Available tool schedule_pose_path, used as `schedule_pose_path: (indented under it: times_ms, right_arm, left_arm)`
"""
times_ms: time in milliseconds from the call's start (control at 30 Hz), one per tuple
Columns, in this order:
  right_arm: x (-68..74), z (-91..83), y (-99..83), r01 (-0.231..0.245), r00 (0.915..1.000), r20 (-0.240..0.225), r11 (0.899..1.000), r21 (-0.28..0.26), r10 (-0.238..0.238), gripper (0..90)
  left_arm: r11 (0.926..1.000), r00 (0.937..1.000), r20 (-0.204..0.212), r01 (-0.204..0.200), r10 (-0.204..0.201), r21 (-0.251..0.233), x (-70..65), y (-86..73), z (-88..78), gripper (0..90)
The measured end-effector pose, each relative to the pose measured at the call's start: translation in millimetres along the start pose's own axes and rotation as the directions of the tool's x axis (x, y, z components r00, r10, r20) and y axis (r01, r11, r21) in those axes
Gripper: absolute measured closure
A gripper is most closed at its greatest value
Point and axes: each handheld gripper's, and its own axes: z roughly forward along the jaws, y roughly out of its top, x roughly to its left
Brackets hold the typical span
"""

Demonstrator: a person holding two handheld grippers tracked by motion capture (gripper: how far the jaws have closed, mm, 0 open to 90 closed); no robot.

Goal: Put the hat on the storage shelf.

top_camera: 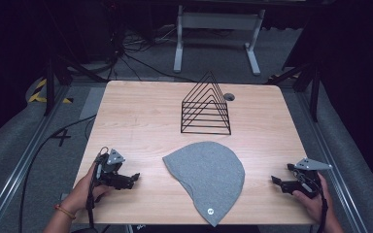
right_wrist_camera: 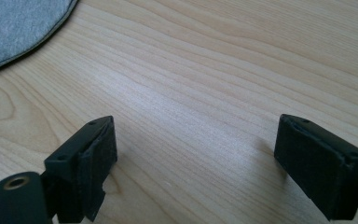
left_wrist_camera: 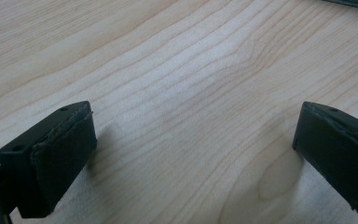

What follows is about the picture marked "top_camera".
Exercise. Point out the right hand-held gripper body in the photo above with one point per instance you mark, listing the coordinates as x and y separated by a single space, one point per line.
307 176

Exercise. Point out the yellow black hazard tape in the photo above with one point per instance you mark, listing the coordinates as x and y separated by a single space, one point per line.
36 95

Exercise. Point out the black metal stand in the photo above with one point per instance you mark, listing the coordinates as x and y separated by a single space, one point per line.
49 84
314 90

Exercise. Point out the person's left hand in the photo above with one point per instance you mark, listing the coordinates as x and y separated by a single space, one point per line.
84 192

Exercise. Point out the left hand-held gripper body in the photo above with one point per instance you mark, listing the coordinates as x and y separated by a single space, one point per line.
109 168

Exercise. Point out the aluminium floor rail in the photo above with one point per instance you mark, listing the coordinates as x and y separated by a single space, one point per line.
333 161
16 171

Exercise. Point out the person's right hand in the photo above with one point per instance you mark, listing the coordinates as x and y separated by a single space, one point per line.
315 204

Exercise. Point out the grey knitted beanie hat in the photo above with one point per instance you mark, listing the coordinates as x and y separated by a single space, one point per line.
207 181

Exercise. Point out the white metal table frame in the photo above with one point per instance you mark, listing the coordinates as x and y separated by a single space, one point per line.
218 21

